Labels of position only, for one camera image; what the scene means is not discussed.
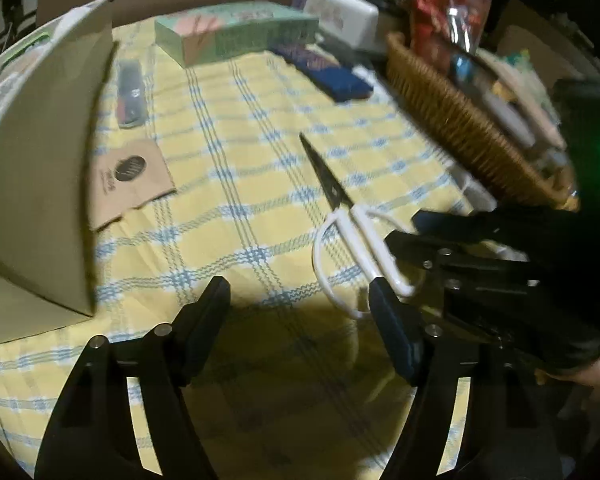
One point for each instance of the clear plastic pen case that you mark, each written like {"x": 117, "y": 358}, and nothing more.
{"x": 131, "y": 92}

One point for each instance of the brown paper card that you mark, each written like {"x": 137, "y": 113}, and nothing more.
{"x": 130, "y": 180}

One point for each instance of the navy blue packet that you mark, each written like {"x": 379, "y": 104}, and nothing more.
{"x": 325, "y": 72}

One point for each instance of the white plastic box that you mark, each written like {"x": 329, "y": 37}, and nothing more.
{"x": 340, "y": 12}

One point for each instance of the green wafer box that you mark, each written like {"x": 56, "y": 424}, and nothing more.
{"x": 230, "y": 32}

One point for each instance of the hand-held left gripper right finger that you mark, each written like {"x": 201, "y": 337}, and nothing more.
{"x": 395, "y": 330}

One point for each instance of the large beige cardboard box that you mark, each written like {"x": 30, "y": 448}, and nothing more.
{"x": 45, "y": 160}

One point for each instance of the person's right hand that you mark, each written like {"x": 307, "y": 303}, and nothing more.
{"x": 597, "y": 372}

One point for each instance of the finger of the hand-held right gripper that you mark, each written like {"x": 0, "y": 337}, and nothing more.
{"x": 455, "y": 224}
{"x": 420, "y": 252}

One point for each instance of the wicker basket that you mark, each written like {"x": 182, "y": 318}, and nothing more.
{"x": 460, "y": 125}

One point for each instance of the yellow checked tablecloth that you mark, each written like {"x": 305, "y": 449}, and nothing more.
{"x": 260, "y": 170}

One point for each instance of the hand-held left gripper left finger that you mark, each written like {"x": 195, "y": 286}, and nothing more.
{"x": 205, "y": 325}

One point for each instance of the red snack bag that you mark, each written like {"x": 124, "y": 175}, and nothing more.
{"x": 445, "y": 10}

